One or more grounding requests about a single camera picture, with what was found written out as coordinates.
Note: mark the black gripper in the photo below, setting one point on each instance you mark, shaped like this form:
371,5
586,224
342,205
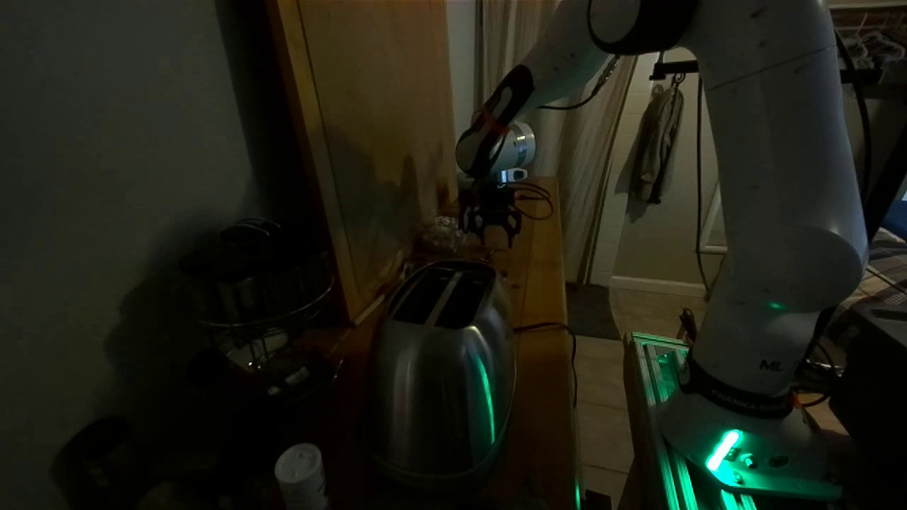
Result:
493,211

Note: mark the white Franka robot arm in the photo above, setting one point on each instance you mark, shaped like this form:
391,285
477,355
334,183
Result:
775,187

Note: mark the large wooden panel board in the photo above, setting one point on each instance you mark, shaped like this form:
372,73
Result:
379,132

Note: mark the silver two-slot toaster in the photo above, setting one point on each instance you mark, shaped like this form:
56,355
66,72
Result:
442,377

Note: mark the grey hanging cloth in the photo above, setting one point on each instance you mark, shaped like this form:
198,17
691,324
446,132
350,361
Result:
657,144

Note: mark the aluminium robot mounting stand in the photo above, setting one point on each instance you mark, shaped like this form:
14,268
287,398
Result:
657,413

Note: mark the white plastic bottle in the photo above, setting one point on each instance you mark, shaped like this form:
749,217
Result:
301,477

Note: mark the black wall rail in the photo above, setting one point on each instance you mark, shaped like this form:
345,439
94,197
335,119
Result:
675,68

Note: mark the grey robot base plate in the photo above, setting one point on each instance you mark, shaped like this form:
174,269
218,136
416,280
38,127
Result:
756,455

